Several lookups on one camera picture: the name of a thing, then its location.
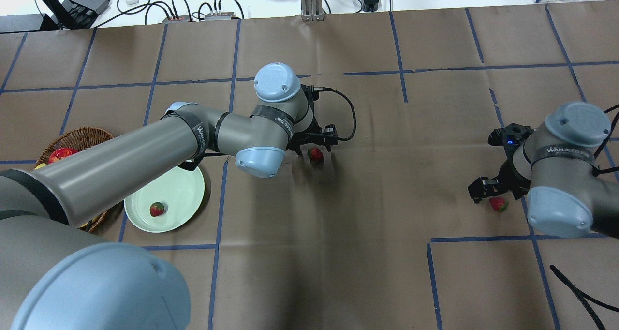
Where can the grey connector box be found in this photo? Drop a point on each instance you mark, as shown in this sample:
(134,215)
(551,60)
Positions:
(220,16)
(180,19)

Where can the light green plate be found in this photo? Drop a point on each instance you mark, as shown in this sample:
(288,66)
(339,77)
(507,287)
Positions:
(182,192)

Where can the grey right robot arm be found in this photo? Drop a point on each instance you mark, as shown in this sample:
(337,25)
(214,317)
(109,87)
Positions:
(554,168)

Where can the red apple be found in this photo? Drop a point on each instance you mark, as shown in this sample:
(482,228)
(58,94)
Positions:
(60,154)

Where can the red strawberry green top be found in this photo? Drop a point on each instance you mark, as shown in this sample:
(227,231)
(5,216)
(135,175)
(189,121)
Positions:
(498,204)

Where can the brown wicker basket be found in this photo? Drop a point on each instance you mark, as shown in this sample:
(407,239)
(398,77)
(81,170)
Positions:
(81,139)

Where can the aluminium profile post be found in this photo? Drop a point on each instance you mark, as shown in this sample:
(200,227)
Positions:
(312,10)

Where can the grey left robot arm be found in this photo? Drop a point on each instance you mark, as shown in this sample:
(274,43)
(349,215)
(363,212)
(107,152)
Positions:
(56,277)

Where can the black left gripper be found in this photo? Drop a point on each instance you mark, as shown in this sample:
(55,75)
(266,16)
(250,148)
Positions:
(304,141)

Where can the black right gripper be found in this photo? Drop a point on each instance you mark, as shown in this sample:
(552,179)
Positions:
(508,180)

